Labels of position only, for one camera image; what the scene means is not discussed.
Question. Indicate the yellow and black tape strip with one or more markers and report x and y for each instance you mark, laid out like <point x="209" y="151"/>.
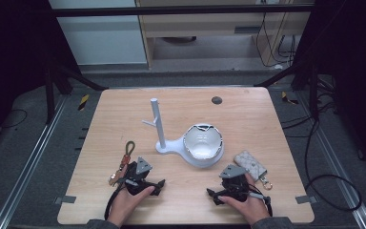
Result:
<point x="288" y="98"/>
<point x="83" y="102"/>

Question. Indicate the black horizontal frame bar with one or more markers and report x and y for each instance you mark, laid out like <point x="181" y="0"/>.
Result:
<point x="171" y="10"/>

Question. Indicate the aluminium rail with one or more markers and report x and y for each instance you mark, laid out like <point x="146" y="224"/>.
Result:
<point x="31" y="159"/>
<point x="340" y="165"/>

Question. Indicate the grey round table grommet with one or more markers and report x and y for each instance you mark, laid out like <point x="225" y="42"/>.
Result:
<point x="216" y="100"/>

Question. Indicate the person's right hand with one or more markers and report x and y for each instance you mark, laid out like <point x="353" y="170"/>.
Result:
<point x="251" y="206"/>

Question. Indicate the white cup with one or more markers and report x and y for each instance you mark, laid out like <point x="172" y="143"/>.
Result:
<point x="201" y="141"/>

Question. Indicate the grey table bracket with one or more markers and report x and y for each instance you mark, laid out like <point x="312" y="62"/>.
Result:
<point x="305" y="199"/>
<point x="66" y="199"/>

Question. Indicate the white cabinet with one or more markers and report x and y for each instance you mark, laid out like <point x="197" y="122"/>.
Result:
<point x="101" y="41"/>

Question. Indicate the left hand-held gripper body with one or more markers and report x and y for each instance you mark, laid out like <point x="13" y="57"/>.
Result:
<point x="138" y="181"/>

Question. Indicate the white key stand with hooks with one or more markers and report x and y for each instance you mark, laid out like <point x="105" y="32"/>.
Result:
<point x="158" y="127"/>

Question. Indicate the person's left hand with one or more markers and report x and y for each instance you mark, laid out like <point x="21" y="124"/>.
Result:
<point x="125" y="203"/>

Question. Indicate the light wooden desk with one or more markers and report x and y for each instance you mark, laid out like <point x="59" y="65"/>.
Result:
<point x="203" y="24"/>

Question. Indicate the black metal stand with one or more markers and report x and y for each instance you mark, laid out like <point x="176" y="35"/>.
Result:
<point x="49" y="95"/>
<point x="313" y="92"/>

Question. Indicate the white quilted key pouch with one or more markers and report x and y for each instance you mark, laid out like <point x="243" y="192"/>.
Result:
<point x="250" y="164"/>

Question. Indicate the black curtain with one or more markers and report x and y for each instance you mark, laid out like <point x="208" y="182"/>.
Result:
<point x="12" y="47"/>
<point x="355" y="63"/>

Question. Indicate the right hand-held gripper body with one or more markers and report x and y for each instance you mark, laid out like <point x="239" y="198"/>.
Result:
<point x="235" y="186"/>

